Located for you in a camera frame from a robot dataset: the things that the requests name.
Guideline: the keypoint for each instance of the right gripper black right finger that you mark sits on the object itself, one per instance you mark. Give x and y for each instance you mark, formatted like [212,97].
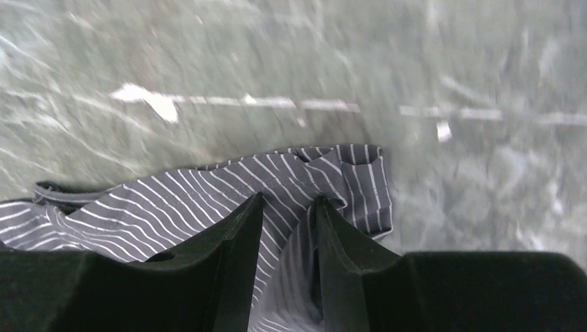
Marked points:
[366,287]

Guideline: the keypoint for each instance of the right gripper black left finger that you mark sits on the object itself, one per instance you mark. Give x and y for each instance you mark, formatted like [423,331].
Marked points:
[203,284]

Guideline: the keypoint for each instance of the grey striped underwear orange trim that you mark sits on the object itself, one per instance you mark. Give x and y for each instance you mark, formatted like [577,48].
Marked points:
[136,220]

